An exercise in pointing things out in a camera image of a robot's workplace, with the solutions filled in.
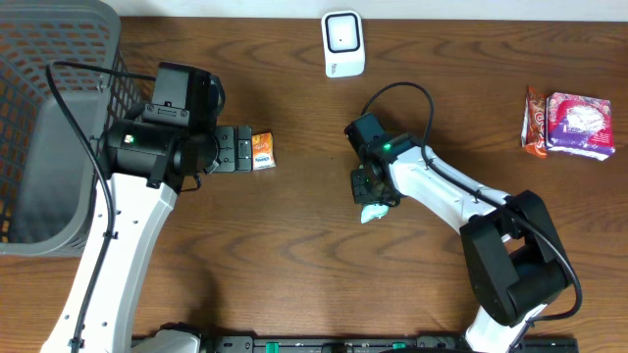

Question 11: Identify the white barcode scanner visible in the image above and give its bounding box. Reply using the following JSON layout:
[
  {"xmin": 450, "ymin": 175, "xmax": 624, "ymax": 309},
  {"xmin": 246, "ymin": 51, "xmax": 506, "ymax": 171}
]
[{"xmin": 321, "ymin": 10, "xmax": 366, "ymax": 78}]

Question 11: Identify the grey plastic mesh basket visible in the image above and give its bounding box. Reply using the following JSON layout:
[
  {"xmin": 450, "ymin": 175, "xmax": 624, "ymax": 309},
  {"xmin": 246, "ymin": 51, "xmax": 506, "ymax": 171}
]
[{"xmin": 1, "ymin": 0, "xmax": 141, "ymax": 257}]

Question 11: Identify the red purple snack bag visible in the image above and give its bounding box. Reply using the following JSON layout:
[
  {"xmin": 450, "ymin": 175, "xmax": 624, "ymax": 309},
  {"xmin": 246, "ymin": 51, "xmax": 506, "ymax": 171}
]
[{"xmin": 546, "ymin": 92, "xmax": 615, "ymax": 161}]

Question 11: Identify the brown orange candy bar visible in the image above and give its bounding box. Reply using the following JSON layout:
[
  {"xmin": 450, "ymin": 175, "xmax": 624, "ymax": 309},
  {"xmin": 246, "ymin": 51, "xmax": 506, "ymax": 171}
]
[{"xmin": 521, "ymin": 86, "xmax": 547, "ymax": 159}]

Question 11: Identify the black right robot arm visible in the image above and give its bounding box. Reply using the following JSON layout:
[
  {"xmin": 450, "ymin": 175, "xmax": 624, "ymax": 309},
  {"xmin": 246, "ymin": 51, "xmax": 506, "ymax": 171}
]
[{"xmin": 344, "ymin": 113, "xmax": 574, "ymax": 352}]

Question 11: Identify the teal snack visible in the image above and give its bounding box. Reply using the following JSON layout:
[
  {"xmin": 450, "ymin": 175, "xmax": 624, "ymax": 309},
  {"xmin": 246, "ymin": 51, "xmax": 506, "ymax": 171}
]
[{"xmin": 360, "ymin": 204, "xmax": 390, "ymax": 224}]

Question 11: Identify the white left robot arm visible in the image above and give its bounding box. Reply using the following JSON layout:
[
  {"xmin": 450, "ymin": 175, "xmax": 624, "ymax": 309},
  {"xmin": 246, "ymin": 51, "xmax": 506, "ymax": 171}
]
[{"xmin": 41, "ymin": 62, "xmax": 252, "ymax": 352}]

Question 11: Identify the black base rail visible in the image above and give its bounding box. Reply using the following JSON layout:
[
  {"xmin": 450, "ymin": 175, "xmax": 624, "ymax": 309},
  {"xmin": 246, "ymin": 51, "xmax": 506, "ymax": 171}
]
[{"xmin": 131, "ymin": 331, "xmax": 580, "ymax": 353}]

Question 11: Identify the orange small snack packet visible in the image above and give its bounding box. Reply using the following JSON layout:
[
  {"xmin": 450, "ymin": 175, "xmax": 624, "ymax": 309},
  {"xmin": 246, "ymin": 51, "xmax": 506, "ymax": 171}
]
[{"xmin": 251, "ymin": 132, "xmax": 276, "ymax": 171}]

